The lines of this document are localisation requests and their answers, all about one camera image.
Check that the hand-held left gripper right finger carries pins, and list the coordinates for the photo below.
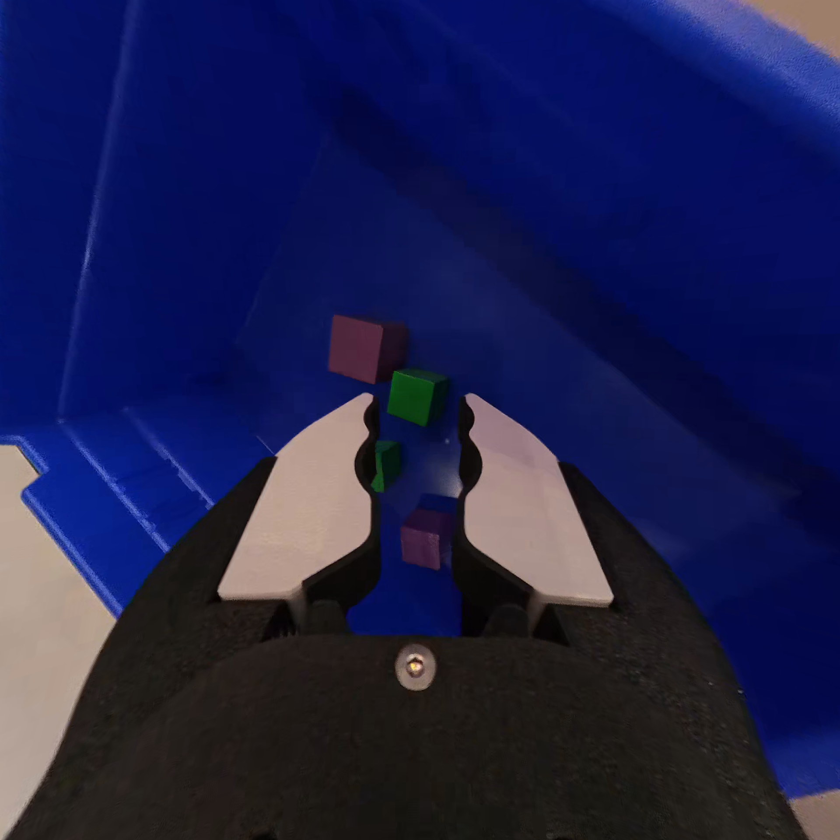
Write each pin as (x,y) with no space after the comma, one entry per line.
(531,518)

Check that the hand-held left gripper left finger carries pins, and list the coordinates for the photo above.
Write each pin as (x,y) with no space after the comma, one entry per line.
(302,518)

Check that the green wooden cube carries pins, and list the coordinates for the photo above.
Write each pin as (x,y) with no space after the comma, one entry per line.
(388,463)
(417,397)

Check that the blue plastic bin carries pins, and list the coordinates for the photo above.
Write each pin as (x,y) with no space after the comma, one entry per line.
(197,229)

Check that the purple wooden cube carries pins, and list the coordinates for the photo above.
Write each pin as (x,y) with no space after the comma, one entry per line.
(361,348)
(423,541)

